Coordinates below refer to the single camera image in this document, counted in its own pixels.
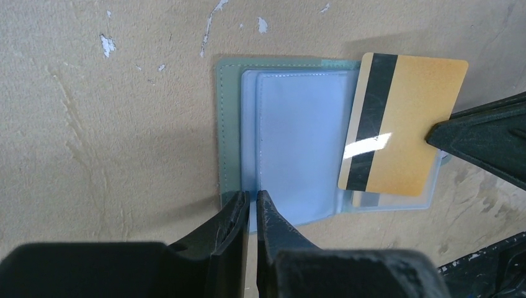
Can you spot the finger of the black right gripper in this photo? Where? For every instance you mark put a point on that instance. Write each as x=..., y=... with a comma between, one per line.
x=491, y=136

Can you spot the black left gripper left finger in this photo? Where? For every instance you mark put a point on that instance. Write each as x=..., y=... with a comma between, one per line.
x=208, y=262

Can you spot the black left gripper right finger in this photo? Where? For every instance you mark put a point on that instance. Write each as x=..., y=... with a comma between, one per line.
x=289, y=265

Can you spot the green leather card holder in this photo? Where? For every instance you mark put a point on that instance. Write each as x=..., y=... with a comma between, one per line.
x=281, y=126

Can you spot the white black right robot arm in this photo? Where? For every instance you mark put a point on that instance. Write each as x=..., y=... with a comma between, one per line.
x=497, y=270

